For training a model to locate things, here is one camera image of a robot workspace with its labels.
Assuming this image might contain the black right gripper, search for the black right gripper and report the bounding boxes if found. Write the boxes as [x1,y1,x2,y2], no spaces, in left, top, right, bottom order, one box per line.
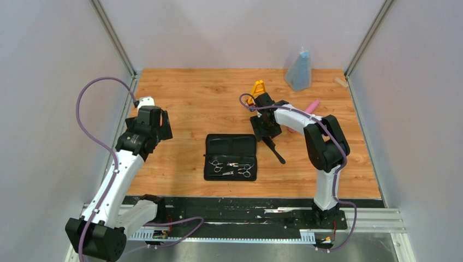
[250,115,281,142]

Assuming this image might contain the black handled comb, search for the black handled comb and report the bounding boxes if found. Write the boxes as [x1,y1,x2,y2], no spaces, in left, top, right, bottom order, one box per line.
[262,136,286,164]

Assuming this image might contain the black zippered tool case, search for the black zippered tool case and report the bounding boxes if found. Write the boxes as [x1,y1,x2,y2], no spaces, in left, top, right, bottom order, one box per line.
[204,134,257,182]

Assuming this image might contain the silver hair scissors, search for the silver hair scissors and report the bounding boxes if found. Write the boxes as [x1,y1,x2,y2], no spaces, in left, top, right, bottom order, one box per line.
[227,163,254,178]

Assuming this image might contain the silver thinning scissors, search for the silver thinning scissors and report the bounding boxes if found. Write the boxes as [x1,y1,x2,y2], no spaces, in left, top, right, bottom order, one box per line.
[209,160,234,177]

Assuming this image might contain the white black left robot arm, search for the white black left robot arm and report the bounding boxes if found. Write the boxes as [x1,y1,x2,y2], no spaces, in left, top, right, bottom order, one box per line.
[65,106,173,261]

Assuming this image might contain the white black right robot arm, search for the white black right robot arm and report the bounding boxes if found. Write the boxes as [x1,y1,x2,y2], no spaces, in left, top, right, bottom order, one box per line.
[243,92,350,228]

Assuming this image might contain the yellow toy block car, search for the yellow toy block car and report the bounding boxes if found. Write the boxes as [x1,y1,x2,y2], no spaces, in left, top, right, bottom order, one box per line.
[246,80,266,106]

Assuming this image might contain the pink cylindrical device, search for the pink cylindrical device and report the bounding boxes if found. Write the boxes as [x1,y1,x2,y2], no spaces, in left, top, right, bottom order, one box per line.
[287,99,320,133]

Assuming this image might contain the blue item in plastic bag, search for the blue item in plastic bag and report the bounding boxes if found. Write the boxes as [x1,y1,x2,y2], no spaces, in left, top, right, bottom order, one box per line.
[283,46,312,92]

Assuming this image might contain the small beige tape piece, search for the small beige tape piece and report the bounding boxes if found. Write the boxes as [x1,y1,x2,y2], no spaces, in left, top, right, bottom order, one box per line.
[334,78,349,88]

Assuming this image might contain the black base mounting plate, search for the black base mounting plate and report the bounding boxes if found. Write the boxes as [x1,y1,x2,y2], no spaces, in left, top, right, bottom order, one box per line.
[153,196,348,236]

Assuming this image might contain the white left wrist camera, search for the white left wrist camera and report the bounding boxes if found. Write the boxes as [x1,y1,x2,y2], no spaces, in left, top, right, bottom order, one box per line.
[134,96,155,110]

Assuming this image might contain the white slotted cable duct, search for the white slotted cable duct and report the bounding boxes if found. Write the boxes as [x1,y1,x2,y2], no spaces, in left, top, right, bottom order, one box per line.
[128,229,316,244]

